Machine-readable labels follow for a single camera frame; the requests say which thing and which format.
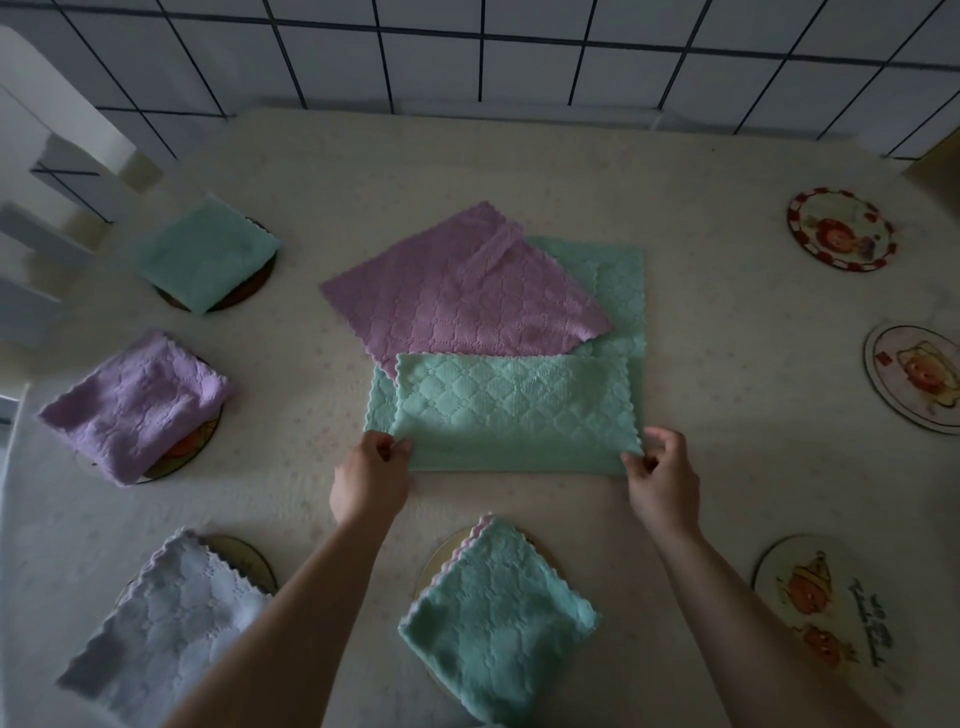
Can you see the person's right forearm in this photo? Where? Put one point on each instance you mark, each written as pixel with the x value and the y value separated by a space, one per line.
pixel 750 637

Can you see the cream speckled tablecloth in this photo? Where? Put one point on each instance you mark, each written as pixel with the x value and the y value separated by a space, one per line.
pixel 750 337

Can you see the person's left forearm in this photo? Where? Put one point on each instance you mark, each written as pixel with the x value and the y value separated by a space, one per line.
pixel 285 645

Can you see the person's left hand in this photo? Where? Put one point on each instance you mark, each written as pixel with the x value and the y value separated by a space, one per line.
pixel 371 480

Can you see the brown cartoon coaster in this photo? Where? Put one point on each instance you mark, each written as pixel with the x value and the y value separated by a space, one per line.
pixel 259 281

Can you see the white cabinet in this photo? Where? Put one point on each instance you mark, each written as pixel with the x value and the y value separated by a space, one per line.
pixel 9 412

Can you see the white slatted chair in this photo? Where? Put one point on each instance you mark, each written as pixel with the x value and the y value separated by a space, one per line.
pixel 45 97

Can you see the cream strip cartoon coaster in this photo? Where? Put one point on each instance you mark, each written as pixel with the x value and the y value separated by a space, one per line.
pixel 442 551

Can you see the person's right hand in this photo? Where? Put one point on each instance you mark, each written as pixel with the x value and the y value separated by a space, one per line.
pixel 667 487

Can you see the two peach figures coaster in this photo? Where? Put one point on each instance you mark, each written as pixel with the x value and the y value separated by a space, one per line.
pixel 825 607

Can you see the green character round coaster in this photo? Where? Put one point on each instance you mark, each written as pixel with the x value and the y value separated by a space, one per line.
pixel 247 559

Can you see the grey cloth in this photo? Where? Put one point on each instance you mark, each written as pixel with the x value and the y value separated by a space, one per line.
pixel 165 630

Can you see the red rimmed small coaster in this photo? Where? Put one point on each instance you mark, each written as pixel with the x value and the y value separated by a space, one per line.
pixel 842 229

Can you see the have a nice day coaster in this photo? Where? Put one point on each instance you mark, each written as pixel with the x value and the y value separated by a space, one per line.
pixel 191 446

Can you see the white cartoon coaster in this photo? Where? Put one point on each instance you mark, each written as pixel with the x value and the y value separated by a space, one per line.
pixel 915 379

